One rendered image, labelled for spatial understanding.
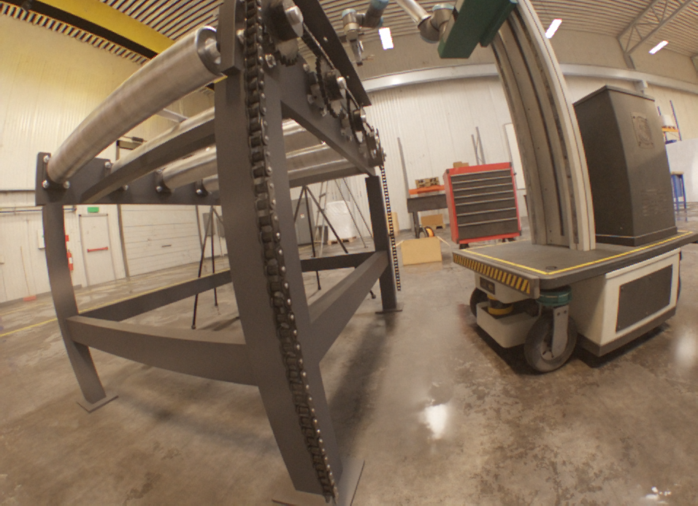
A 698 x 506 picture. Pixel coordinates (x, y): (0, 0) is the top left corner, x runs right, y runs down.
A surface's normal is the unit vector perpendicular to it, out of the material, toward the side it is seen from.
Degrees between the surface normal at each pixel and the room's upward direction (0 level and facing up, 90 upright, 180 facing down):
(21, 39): 90
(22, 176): 90
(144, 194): 90
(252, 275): 90
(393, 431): 0
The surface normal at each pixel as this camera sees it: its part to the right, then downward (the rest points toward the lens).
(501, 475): -0.15, -0.99
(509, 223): -0.24, 0.10
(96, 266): 0.96, -0.12
